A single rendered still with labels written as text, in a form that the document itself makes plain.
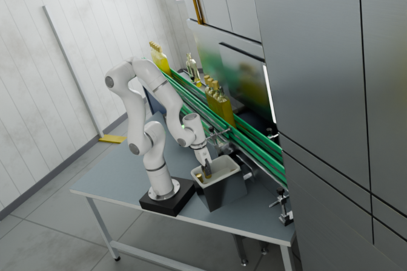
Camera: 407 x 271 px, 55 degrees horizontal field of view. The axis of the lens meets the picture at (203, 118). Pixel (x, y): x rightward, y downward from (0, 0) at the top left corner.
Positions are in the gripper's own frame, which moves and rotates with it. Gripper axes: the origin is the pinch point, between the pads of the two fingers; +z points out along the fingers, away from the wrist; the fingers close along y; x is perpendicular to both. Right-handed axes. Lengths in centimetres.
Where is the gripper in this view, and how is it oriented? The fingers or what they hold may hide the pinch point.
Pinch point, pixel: (206, 169)
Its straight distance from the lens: 199.1
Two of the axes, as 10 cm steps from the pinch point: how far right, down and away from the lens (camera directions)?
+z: 2.4, 8.6, 4.6
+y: -4.1, -3.4, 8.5
